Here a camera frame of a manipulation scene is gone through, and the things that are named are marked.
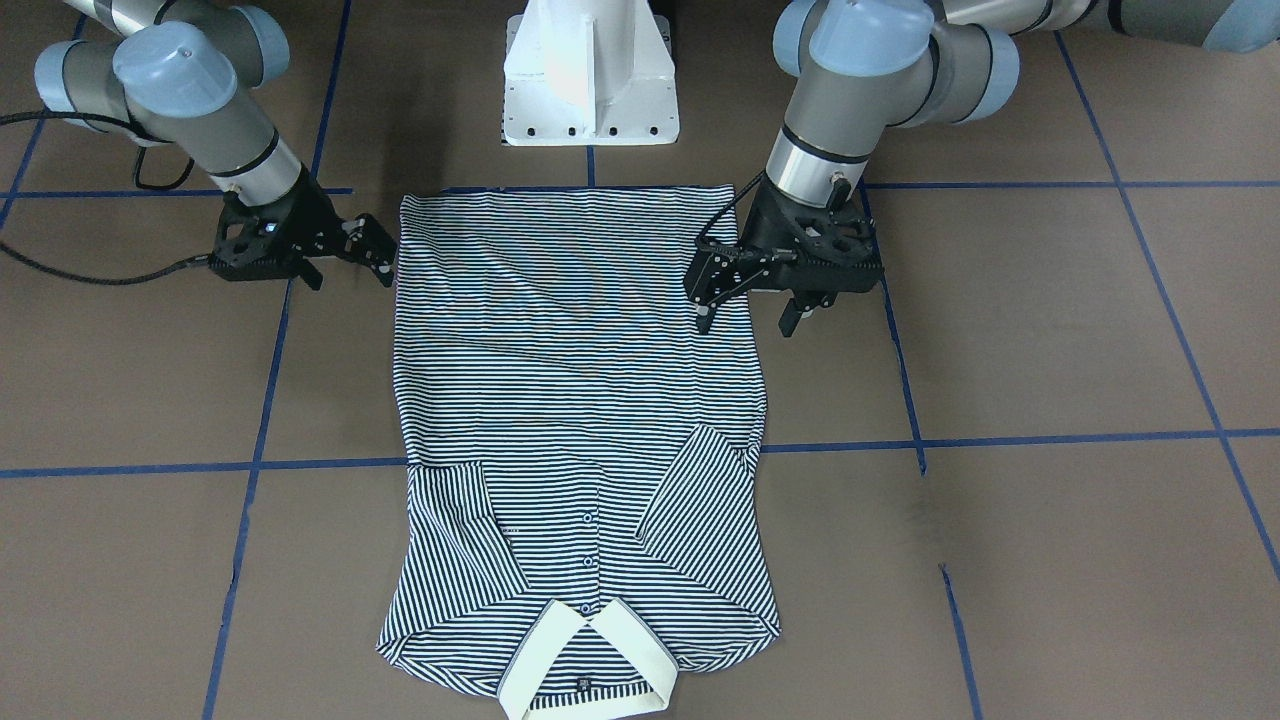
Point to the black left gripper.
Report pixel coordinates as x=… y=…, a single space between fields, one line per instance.
x=762 y=226

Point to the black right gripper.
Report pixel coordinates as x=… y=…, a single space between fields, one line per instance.
x=313 y=217

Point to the navy white striped polo shirt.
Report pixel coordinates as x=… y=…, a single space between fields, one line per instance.
x=581 y=462

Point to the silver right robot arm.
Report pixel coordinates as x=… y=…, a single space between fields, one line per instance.
x=182 y=73

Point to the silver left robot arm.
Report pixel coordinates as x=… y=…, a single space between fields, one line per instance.
x=863 y=67

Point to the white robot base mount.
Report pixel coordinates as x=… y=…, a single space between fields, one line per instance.
x=589 y=73

